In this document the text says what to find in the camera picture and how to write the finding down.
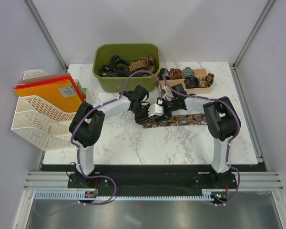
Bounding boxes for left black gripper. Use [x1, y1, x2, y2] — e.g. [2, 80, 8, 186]
[131, 104, 154, 127]

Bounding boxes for brown cat pattern tie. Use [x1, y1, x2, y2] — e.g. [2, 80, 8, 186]
[143, 114, 207, 129]

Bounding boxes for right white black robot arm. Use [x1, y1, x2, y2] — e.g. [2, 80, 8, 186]
[158, 84, 241, 188]

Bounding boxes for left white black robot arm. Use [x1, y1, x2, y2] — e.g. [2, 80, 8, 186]
[69, 85, 152, 187]

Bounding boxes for black ties in bin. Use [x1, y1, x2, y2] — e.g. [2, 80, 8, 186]
[99, 55, 130, 77]

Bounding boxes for dark patterned rolled tie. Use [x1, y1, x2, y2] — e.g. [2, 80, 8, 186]
[184, 77, 199, 89]

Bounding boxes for red patterned rolled tie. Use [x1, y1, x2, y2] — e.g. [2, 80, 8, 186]
[170, 68, 183, 80]

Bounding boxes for wooden compartment tray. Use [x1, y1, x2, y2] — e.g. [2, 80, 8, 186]
[157, 68, 215, 97]

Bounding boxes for grey blue rolled tie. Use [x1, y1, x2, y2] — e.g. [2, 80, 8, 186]
[182, 67, 194, 79]

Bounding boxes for black rolled tie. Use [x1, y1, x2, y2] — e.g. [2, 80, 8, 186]
[158, 68, 171, 81]

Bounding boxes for brown patterned loose tie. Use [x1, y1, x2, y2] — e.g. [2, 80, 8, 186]
[198, 73, 215, 88]

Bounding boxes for brown patterned tie in bin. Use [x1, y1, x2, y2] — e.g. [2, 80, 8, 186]
[129, 56, 156, 73]

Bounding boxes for olive green plastic bin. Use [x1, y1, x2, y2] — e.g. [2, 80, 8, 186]
[92, 43, 160, 92]

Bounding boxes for orange folder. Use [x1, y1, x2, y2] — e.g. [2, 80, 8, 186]
[14, 79, 85, 113]

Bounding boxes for red folder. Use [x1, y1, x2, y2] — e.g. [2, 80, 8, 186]
[14, 73, 85, 100]

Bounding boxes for white plastic file rack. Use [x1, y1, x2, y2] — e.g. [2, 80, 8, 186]
[11, 70, 87, 151]

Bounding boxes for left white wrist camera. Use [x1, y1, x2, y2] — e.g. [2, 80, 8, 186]
[148, 104, 164, 117]

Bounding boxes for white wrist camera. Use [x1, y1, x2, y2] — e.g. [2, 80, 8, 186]
[162, 89, 172, 98]
[148, 104, 164, 117]

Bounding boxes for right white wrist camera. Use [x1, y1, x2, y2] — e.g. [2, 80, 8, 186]
[162, 89, 172, 98]

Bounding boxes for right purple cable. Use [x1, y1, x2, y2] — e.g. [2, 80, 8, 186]
[161, 74, 242, 207]

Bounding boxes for purple cable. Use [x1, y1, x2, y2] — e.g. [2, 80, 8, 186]
[161, 74, 242, 207]
[34, 70, 163, 217]

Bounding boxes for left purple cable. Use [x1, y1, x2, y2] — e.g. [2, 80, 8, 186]
[34, 70, 163, 217]

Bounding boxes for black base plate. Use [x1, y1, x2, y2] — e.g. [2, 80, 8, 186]
[68, 165, 237, 196]

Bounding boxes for white slotted cable duct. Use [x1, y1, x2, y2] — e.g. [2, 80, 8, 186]
[34, 190, 226, 201]

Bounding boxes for aluminium rail frame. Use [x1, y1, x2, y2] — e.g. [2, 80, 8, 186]
[24, 171, 283, 191]

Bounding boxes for right aluminium corner post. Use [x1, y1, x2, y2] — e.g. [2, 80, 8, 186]
[232, 0, 276, 70]

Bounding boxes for aluminium corner post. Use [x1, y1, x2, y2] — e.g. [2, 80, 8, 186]
[23, 0, 68, 72]
[232, 0, 276, 70]

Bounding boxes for left aluminium corner post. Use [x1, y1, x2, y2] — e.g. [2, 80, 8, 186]
[23, 0, 68, 72]

